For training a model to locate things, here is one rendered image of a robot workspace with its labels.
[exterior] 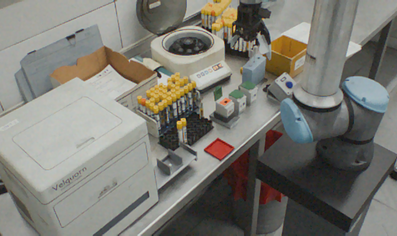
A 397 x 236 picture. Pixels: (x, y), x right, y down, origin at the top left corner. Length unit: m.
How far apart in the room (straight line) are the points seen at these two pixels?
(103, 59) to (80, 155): 0.73
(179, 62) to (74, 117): 0.59
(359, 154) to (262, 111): 0.40
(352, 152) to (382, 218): 1.23
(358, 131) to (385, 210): 1.32
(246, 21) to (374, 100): 0.49
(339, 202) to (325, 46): 0.41
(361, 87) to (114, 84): 0.83
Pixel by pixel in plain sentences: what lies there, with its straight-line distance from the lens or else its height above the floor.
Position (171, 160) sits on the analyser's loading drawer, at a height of 0.91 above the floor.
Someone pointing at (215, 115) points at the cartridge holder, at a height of 0.90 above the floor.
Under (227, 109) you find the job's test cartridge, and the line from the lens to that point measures 1.30.
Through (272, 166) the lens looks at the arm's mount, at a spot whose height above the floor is 0.95.
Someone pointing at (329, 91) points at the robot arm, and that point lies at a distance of 0.95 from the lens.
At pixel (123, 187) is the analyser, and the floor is 1.02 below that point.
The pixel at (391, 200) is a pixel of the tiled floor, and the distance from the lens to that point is 2.43.
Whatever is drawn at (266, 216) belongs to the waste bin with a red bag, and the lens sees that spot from 1.97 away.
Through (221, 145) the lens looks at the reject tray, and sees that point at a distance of 1.27.
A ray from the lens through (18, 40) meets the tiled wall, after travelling 1.43.
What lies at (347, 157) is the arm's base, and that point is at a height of 0.98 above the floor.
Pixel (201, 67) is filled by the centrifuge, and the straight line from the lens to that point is 1.49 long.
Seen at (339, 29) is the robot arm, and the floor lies 1.37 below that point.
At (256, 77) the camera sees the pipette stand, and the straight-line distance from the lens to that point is 1.48.
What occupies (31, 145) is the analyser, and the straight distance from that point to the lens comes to 0.93.
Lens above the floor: 1.76
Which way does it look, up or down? 40 degrees down
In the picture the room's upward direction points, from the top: 2 degrees counter-clockwise
